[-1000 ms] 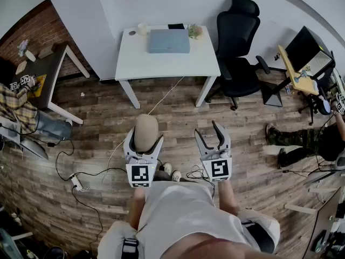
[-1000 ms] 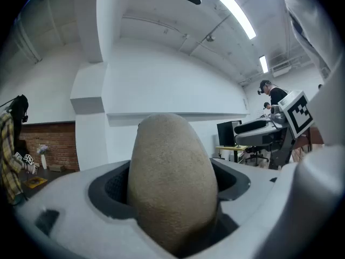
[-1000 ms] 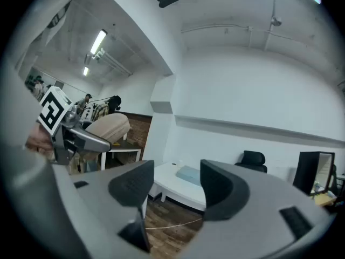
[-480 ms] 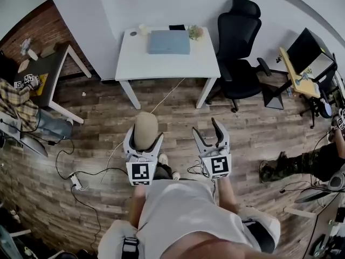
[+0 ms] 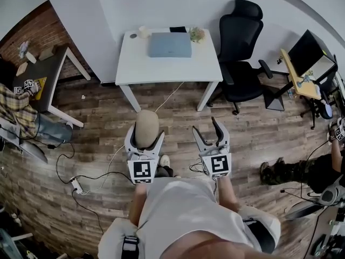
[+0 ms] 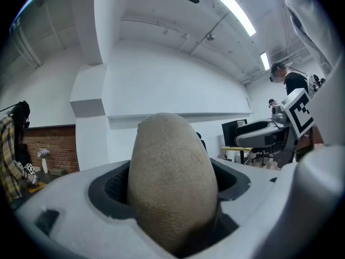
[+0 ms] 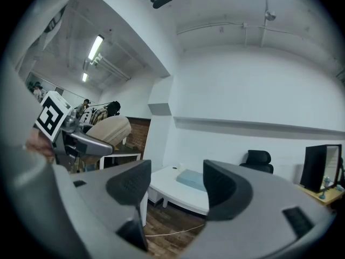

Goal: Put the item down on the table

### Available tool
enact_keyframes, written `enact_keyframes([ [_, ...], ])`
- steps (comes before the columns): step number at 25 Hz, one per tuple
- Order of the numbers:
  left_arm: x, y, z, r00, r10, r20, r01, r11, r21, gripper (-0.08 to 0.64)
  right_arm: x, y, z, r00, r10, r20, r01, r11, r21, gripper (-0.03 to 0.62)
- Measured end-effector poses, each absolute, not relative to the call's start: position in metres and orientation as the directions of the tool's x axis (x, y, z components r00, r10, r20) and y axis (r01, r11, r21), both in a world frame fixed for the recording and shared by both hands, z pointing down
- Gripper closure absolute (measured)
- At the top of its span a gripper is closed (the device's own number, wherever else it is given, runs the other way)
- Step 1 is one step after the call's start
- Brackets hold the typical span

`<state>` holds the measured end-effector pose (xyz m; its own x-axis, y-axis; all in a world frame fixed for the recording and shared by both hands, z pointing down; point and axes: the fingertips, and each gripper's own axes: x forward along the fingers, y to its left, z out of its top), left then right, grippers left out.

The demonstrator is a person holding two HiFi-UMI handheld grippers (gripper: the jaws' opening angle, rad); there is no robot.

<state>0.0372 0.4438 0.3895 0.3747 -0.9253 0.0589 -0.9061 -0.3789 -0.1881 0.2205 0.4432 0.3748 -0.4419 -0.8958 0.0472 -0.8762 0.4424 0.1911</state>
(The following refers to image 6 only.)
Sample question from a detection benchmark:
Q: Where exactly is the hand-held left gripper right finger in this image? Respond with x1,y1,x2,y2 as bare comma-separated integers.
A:
188,144,345,259

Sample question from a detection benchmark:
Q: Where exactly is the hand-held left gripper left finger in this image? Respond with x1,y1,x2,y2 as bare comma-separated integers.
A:
15,159,168,259

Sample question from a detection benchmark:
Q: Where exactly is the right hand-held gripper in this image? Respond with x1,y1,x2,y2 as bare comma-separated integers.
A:
234,88,315,169

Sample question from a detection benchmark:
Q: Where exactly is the brown fuzzy oval item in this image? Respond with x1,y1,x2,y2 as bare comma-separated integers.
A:
127,112,219,256

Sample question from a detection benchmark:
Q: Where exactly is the person's right forearm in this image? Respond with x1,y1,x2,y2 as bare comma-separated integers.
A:
309,124,326,147

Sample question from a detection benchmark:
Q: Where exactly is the yellow desk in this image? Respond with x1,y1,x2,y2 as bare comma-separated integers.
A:
220,145,253,164

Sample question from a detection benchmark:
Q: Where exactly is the black monitor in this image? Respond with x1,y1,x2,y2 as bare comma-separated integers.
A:
221,119,247,148

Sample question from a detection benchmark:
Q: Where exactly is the black office chair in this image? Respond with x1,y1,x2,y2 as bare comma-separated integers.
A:
250,146,276,167

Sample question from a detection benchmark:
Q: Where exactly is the dark side table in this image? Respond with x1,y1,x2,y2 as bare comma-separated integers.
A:
20,168,70,199

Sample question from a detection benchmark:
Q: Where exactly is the short ceiling light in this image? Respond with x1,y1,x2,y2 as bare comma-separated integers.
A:
259,52,271,71

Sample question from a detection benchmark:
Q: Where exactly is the white vase with flowers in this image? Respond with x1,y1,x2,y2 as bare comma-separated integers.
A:
37,147,52,174

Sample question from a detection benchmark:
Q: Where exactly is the long ceiling light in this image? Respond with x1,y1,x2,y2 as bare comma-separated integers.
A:
216,0,257,37

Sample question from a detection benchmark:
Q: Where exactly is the person's white jacket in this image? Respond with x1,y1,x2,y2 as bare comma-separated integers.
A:
277,0,345,145

